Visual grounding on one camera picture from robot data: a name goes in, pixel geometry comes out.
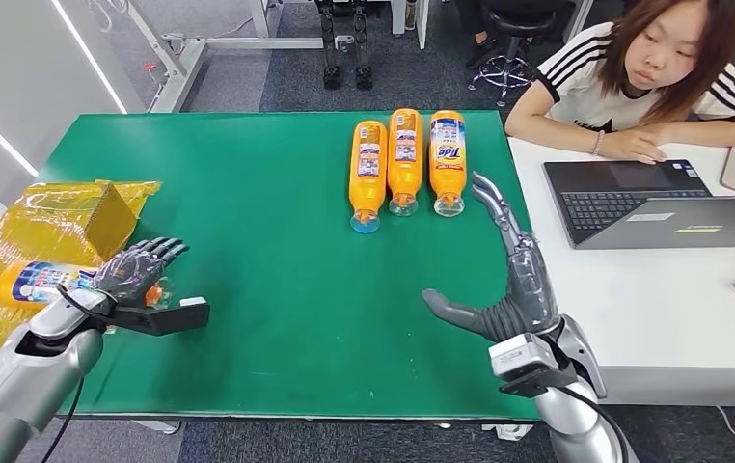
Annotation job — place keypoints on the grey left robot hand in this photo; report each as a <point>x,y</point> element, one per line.
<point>128,271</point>

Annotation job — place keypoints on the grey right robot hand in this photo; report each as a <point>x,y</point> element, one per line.
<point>527,287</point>

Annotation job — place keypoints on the orange detergent bottle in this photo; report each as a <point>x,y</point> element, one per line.
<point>367,185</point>
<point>35,281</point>
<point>447,176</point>
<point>405,172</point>

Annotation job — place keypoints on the yellow plastic-wrapped cardboard box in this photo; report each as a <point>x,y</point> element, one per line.
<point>35,223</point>

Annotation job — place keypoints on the white desk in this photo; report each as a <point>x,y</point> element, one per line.
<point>648,307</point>

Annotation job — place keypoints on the grey open laptop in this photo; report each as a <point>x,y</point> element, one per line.
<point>680,223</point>

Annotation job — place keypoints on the person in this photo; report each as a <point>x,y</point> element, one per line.
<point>597,86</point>
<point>477,48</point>

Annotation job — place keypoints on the black swivel stool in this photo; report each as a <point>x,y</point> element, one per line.
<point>521,25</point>

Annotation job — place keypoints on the black robot legs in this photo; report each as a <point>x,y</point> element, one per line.
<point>330,45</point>

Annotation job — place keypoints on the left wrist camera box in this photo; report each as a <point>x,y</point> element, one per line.
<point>179,315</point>

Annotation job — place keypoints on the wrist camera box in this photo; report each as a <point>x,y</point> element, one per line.
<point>179,315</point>
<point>521,358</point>

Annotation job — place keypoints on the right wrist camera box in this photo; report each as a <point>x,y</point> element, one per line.
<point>521,358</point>

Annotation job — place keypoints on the white metal frame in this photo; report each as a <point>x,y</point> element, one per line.
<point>182,64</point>

